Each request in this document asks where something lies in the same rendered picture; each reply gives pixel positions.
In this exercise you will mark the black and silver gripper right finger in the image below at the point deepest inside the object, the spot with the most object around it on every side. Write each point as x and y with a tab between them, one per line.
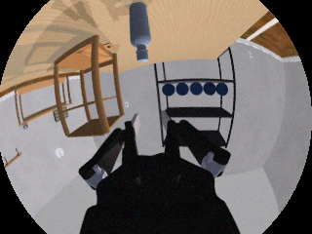
213	158

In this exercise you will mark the blue-grey bottle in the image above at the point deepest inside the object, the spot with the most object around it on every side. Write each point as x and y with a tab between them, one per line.
139	30

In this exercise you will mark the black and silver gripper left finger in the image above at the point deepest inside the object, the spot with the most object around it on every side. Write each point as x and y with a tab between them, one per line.
102	163

